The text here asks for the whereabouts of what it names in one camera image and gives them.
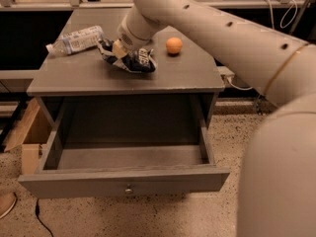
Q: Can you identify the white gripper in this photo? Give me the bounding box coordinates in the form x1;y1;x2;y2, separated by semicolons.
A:
112;7;165;58

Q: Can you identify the blue chip bag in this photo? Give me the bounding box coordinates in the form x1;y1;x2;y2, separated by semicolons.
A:
97;39;156;73

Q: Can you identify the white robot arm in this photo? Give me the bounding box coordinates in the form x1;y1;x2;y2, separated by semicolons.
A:
116;0;316;237

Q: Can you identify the grey wooden drawer cabinet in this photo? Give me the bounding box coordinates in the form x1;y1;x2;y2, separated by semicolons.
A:
27;7;226;128

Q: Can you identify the open grey top drawer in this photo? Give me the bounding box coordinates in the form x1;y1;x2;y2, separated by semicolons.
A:
19;95;229;198

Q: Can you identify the round metal drawer knob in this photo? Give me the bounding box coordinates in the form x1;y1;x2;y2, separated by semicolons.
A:
124;186;133;195

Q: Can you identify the clear plastic water bottle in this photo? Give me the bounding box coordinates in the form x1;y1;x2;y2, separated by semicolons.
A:
46;26;104;56

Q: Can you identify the orange fruit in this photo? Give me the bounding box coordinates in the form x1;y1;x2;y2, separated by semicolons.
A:
166;38;183;54

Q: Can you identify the light wooden box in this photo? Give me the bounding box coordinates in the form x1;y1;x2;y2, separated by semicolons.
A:
5;99;51;175

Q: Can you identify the round tan floor object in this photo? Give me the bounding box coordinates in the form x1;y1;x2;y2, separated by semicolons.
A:
0;193;17;219

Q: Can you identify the white cable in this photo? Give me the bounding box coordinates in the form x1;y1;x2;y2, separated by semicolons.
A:
225;0;300;92

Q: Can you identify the black floor cable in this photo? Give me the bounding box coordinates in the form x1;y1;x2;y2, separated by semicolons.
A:
34;197;55;237

